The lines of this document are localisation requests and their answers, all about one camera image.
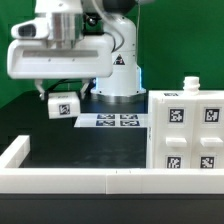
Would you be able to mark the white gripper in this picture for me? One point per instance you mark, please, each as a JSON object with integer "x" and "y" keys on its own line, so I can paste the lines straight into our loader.
{"x": 32, "y": 59}

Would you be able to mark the white cabinet top block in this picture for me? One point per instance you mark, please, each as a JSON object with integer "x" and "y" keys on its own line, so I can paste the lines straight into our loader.
{"x": 63, "y": 105}

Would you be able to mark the white cabinet door panel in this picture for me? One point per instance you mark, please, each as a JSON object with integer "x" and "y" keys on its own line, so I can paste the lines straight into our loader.
{"x": 176, "y": 133}
{"x": 208, "y": 150}

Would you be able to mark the white cabinet body box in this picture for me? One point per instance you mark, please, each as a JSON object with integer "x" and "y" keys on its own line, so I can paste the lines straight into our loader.
{"x": 191, "y": 91}

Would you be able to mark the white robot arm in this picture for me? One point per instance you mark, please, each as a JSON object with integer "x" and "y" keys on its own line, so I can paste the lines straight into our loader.
{"x": 79, "y": 39}

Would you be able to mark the white marker base plate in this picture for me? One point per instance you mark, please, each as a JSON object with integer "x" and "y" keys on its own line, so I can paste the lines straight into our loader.
{"x": 111, "y": 120}

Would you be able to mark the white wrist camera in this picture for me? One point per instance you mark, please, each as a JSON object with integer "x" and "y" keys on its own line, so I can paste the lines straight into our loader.
{"x": 37, "y": 28}

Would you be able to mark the white U-shaped fence wall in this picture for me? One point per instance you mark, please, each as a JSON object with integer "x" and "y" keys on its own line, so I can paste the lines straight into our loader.
{"x": 16, "y": 179}

